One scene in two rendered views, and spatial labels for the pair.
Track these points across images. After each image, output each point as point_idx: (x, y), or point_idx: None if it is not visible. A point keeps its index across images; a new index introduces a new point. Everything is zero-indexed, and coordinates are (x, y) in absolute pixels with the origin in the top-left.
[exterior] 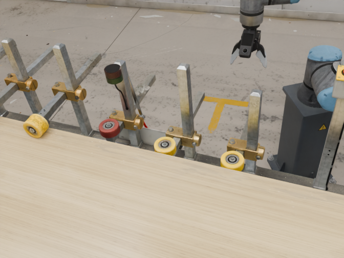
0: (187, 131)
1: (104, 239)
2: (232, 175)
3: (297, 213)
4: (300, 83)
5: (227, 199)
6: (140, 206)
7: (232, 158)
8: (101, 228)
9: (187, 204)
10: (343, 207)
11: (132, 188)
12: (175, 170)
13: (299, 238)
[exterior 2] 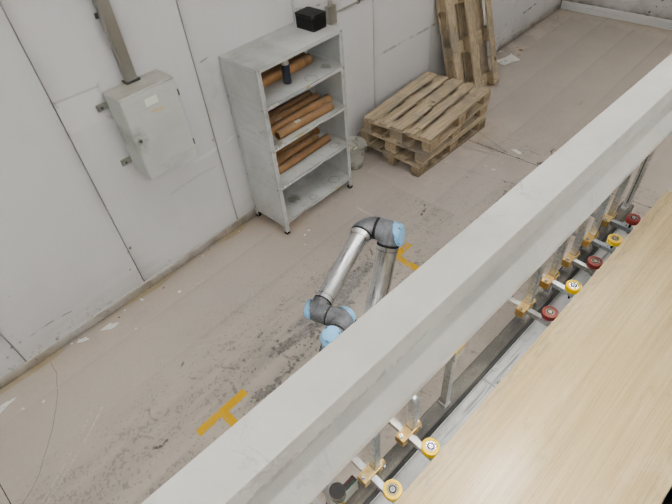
0: (378, 464)
1: None
2: (445, 454)
3: (491, 431)
4: (320, 347)
5: (466, 468)
6: None
7: (431, 445)
8: None
9: (460, 498)
10: (495, 404)
11: None
12: (423, 492)
13: (510, 441)
